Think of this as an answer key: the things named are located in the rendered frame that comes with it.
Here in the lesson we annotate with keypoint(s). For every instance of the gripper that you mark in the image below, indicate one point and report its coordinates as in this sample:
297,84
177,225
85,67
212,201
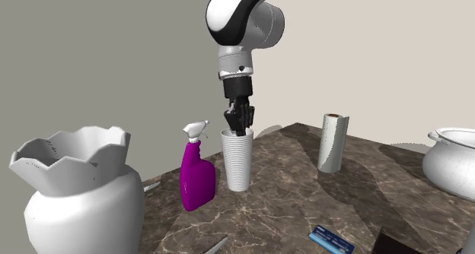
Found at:
237,86

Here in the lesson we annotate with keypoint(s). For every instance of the white paper towel roll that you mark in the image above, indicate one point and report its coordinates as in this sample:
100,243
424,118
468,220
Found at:
333,144

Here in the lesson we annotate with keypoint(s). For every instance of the purple spray bottle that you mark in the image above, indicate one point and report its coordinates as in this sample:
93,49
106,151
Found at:
196,179

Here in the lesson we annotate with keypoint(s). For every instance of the blue card box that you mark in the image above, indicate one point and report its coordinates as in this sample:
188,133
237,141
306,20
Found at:
331,240

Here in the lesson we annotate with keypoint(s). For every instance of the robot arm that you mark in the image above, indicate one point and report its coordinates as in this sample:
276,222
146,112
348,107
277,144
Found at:
230,12

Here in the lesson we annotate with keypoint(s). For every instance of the white ribbed cup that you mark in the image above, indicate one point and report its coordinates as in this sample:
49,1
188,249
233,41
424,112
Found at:
237,160

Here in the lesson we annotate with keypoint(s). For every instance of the grey knife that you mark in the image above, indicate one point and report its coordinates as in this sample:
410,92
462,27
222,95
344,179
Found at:
218,246
151,186

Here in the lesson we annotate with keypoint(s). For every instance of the large white scalloped vase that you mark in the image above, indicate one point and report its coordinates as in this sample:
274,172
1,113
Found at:
85,212

